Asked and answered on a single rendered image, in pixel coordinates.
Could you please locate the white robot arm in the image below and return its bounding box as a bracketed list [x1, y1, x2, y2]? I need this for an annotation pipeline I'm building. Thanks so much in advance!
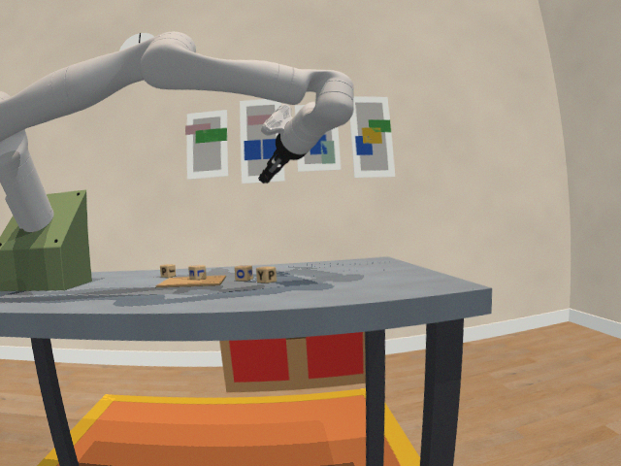
[0, 32, 354, 232]

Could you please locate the tan flat mat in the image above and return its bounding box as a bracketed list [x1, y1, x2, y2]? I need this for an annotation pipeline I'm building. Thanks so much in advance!
[156, 275, 226, 287]

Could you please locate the tan letter block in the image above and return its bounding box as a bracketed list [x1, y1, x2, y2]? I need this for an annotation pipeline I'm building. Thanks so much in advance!
[235, 265, 253, 281]
[188, 265, 207, 281]
[160, 264, 176, 278]
[256, 266, 277, 283]

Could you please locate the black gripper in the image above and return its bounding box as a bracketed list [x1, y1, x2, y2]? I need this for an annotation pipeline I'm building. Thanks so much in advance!
[258, 134, 308, 183]

